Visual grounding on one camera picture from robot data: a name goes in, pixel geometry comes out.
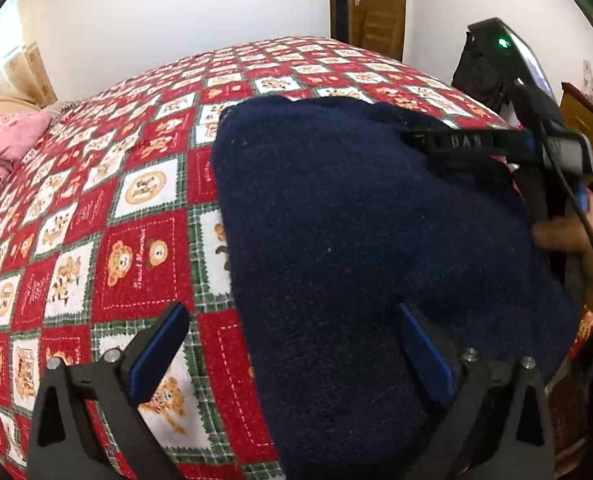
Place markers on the navy knitted sweater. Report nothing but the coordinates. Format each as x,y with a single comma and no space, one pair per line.
356,240

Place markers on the cardboard boxes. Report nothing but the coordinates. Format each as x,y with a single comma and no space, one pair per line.
21,72

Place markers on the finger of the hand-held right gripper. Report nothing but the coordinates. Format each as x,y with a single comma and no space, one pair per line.
466,141

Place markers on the person's right hand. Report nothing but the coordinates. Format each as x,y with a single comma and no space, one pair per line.
561,237

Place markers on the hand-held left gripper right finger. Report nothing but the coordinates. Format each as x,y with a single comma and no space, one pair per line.
424,356

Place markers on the cream wooden bed headboard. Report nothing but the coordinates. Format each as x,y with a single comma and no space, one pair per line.
1,107

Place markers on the brown wooden cabinet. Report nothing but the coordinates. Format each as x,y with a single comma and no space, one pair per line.
583,120

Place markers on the pink cloth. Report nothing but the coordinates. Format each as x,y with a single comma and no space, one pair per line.
11,137

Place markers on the white wall outlet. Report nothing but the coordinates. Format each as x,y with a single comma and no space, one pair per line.
587,71

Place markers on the red checkered printed blanket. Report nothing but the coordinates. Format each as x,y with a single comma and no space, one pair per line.
136,240

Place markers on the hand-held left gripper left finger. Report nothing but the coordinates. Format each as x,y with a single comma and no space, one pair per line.
155,356

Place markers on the brown wooden door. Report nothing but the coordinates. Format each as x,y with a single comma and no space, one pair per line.
376,5

